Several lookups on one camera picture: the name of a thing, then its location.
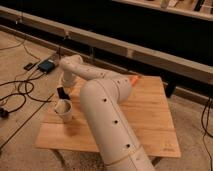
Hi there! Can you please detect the black floor cable loop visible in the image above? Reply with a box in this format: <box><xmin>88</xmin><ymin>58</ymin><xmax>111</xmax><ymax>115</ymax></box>
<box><xmin>0</xmin><ymin>71</ymin><xmax>56</xmax><ymax>119</ymax></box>

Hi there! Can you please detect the orange object on table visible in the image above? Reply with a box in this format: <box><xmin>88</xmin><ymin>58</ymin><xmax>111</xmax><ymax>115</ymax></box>
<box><xmin>130</xmin><ymin>75</ymin><xmax>139</xmax><ymax>86</ymax></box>

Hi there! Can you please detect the wooden table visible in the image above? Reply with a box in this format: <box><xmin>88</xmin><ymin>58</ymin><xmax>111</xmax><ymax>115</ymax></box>
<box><xmin>36</xmin><ymin>76</ymin><xmax>181</xmax><ymax>157</ymax></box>

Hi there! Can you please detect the black cable at right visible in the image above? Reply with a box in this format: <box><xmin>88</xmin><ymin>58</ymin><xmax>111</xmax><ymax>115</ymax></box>
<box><xmin>200</xmin><ymin>96</ymin><xmax>213</xmax><ymax>171</ymax></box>

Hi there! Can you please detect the white paper cup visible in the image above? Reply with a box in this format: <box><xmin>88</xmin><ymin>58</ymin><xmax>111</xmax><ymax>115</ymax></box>
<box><xmin>54</xmin><ymin>99</ymin><xmax>72</xmax><ymax>123</ymax></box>

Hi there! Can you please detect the blue black electronics box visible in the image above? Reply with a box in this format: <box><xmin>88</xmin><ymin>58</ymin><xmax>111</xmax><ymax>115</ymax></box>
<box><xmin>38</xmin><ymin>60</ymin><xmax>55</xmax><ymax>73</ymax></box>

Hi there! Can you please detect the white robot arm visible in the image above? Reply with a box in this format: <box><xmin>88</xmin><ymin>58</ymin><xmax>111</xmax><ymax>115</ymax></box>
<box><xmin>59</xmin><ymin>55</ymin><xmax>155</xmax><ymax>171</ymax></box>

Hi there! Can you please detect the long wooden shelf rail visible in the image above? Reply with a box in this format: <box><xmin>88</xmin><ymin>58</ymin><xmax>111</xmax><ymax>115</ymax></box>
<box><xmin>0</xmin><ymin>5</ymin><xmax>213</xmax><ymax>85</ymax></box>

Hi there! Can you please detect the small black device on floor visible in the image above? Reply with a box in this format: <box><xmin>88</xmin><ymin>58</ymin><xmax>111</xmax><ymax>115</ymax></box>
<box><xmin>24</xmin><ymin>62</ymin><xmax>37</xmax><ymax>71</ymax></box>

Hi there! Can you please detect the black rectangular eraser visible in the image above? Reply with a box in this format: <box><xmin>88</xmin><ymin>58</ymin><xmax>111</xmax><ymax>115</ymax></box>
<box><xmin>57</xmin><ymin>87</ymin><xmax>70</xmax><ymax>100</ymax></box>

